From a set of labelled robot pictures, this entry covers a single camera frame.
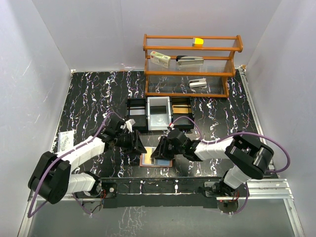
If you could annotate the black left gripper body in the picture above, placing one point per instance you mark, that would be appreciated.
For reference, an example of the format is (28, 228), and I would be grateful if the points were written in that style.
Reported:
(127, 138)

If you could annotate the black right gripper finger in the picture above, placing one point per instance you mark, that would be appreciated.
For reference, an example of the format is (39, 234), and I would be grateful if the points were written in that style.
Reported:
(168, 156)
(158, 152)

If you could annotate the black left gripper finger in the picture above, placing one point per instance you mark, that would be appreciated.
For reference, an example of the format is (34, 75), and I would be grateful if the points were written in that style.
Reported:
(139, 147)
(129, 149)

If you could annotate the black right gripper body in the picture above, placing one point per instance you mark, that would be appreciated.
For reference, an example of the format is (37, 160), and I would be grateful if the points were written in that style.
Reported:
(170, 148)

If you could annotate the pink leather card holder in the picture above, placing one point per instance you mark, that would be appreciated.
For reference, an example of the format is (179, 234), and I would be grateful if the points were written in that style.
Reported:
(158, 162)

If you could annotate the black white organizer tray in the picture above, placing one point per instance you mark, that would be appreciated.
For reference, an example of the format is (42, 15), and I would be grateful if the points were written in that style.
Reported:
(159, 113)

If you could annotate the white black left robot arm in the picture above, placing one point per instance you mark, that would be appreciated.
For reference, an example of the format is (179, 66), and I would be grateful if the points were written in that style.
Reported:
(53, 176)

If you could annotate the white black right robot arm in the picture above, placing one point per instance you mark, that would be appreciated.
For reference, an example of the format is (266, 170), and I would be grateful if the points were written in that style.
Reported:
(251, 157)

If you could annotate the gold card in holder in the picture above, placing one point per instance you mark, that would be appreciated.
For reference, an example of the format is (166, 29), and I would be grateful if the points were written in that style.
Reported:
(147, 160)

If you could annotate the grey card in tray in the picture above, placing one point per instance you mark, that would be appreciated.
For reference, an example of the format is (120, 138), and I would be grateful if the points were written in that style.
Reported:
(136, 112)

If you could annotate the gold card in tray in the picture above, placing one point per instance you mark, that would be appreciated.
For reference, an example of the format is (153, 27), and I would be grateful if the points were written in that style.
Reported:
(182, 109)

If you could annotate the white paper label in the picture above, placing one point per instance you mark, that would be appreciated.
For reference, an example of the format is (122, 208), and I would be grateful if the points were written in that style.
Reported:
(65, 140)

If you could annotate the white hole punch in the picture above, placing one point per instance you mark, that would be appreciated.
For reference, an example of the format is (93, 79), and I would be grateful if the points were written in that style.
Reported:
(194, 83)

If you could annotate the orange wooden shelf rack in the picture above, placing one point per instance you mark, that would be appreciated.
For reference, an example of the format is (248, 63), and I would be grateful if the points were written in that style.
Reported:
(218, 53)

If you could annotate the grey black stapler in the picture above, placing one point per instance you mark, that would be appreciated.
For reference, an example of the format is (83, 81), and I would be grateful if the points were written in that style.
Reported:
(183, 60)

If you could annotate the white staples box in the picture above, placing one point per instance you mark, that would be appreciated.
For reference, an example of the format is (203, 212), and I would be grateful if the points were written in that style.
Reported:
(160, 59)

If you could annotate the yellow white small box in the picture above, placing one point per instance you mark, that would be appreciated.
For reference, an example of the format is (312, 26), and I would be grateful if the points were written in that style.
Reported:
(197, 42)

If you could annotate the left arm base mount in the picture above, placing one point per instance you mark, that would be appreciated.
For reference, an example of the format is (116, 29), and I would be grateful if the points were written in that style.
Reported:
(105, 192)

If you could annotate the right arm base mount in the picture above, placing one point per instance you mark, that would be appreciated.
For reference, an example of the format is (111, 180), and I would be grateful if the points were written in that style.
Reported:
(220, 189)

